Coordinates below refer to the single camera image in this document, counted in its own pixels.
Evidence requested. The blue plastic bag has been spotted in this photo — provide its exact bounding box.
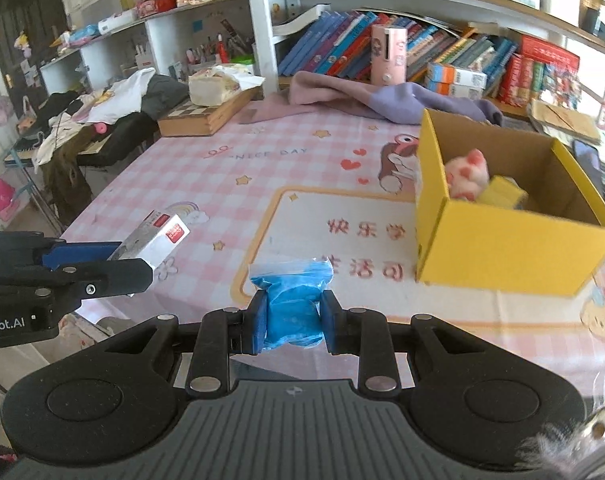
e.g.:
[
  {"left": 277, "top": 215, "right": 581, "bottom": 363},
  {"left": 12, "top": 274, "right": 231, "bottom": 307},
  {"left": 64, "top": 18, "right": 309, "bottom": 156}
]
[{"left": 249, "top": 259, "right": 334, "bottom": 350}]

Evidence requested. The small red white box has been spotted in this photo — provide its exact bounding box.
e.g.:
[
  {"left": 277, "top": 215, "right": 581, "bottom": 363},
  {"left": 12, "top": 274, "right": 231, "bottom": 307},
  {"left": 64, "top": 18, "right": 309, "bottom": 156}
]
[{"left": 109, "top": 210, "right": 190, "bottom": 270}]

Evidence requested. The pink plush pig toy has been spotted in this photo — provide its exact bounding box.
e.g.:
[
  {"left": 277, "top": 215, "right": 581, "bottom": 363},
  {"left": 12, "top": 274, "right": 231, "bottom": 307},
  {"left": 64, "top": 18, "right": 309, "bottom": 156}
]
[{"left": 445, "top": 148, "right": 489, "bottom": 202}]

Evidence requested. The yellow tape roll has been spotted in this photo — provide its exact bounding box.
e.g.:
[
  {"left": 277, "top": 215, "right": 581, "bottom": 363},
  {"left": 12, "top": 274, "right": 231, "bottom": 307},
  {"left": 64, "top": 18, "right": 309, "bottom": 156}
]
[{"left": 477, "top": 176, "right": 528, "bottom": 209}]

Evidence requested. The yellow cardboard box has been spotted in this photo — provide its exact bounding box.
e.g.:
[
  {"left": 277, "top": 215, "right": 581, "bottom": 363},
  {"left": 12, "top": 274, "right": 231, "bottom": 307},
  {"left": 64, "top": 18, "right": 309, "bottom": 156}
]
[{"left": 415, "top": 110, "right": 605, "bottom": 297}]

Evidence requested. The pink checked tablecloth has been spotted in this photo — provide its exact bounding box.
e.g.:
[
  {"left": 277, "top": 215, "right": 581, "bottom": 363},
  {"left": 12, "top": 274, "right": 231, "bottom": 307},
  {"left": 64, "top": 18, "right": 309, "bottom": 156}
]
[{"left": 66, "top": 107, "right": 605, "bottom": 394}]

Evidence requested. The white clothes pile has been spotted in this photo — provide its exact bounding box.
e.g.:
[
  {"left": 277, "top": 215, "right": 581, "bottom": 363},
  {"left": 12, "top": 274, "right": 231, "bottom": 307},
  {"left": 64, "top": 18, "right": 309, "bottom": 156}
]
[{"left": 32, "top": 67, "right": 188, "bottom": 167}]

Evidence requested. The white tissue pack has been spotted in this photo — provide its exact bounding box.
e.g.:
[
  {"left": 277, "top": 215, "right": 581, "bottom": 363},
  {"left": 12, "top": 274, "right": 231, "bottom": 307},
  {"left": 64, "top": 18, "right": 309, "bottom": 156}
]
[{"left": 188, "top": 64, "right": 264, "bottom": 107}]

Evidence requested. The pink purple cloth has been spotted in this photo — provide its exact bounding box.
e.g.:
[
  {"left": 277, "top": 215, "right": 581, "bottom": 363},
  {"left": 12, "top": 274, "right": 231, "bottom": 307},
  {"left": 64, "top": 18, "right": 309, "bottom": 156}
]
[{"left": 237, "top": 72, "right": 503, "bottom": 126}]

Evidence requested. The orange white box lower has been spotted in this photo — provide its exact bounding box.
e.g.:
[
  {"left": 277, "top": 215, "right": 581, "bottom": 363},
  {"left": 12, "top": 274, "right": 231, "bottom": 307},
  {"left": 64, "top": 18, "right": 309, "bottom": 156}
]
[{"left": 426, "top": 80, "right": 484, "bottom": 100}]

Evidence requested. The orange white box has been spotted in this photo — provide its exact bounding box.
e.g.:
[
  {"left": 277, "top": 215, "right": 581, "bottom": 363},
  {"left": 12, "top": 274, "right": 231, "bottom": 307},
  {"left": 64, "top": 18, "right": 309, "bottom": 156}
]
[
  {"left": 426, "top": 63, "right": 487, "bottom": 89},
  {"left": 426, "top": 80, "right": 484, "bottom": 100}
]

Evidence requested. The orange white box upper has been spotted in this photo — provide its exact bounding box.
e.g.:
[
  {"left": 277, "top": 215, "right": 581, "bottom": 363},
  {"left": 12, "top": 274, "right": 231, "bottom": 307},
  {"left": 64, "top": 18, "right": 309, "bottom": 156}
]
[{"left": 426, "top": 63, "right": 487, "bottom": 89}]

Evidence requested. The row of blue books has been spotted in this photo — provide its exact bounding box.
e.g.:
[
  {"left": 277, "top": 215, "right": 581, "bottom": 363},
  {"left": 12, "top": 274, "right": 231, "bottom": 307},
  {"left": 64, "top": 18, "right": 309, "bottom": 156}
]
[{"left": 276, "top": 8, "right": 384, "bottom": 79}]

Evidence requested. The pink cylindrical device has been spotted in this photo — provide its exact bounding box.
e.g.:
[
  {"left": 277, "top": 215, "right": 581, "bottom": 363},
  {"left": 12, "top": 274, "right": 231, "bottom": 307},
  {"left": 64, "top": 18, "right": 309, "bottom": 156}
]
[{"left": 370, "top": 24, "right": 408, "bottom": 87}]

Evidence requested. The stack of books and papers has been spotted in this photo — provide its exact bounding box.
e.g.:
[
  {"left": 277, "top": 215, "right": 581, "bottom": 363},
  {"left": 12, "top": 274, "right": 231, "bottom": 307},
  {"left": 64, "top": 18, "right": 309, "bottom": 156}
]
[{"left": 527, "top": 96, "right": 605, "bottom": 221}]

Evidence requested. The black smartphone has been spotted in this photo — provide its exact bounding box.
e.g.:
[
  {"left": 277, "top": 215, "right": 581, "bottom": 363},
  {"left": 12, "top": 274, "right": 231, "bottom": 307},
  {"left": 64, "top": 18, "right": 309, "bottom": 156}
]
[{"left": 572, "top": 139, "right": 603, "bottom": 194}]

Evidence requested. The brown envelope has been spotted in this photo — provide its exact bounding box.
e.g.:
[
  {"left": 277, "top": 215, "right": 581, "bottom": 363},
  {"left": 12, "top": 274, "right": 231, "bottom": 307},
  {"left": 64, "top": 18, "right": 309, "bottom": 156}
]
[{"left": 527, "top": 100, "right": 601, "bottom": 145}]

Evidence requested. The red dictionary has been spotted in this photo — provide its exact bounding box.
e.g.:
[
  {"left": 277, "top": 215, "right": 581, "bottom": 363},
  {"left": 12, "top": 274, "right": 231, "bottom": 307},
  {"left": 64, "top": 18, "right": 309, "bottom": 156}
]
[{"left": 519, "top": 35, "right": 580, "bottom": 72}]

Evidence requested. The white bookshelf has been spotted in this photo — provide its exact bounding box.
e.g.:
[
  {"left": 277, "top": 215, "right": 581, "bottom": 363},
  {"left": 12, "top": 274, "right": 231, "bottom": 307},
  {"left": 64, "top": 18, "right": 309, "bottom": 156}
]
[{"left": 42, "top": 0, "right": 605, "bottom": 101}]

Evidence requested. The white pen holder box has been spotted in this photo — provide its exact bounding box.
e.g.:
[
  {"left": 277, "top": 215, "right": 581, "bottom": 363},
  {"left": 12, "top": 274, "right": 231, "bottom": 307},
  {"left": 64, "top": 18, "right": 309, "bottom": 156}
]
[{"left": 540, "top": 0, "right": 580, "bottom": 26}]

